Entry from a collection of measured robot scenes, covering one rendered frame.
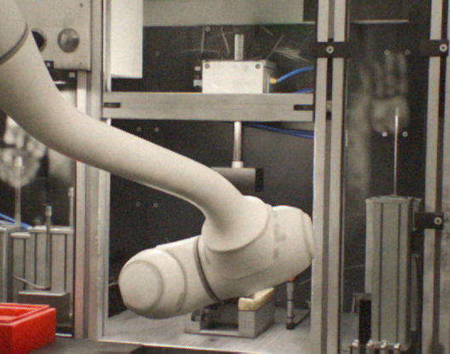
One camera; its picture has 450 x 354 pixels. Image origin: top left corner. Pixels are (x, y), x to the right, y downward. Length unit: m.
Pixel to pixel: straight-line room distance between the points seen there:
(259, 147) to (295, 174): 0.09
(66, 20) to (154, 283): 0.55
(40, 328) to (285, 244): 0.50
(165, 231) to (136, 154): 0.86
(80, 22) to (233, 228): 0.53
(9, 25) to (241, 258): 0.46
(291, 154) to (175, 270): 0.70
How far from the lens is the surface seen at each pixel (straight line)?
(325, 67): 1.69
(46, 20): 1.84
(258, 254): 1.46
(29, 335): 1.75
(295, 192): 2.14
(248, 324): 1.86
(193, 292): 1.51
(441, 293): 1.68
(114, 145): 1.37
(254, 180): 1.90
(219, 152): 2.18
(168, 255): 1.51
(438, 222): 1.67
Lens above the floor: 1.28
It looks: 3 degrees down
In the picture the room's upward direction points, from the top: 1 degrees clockwise
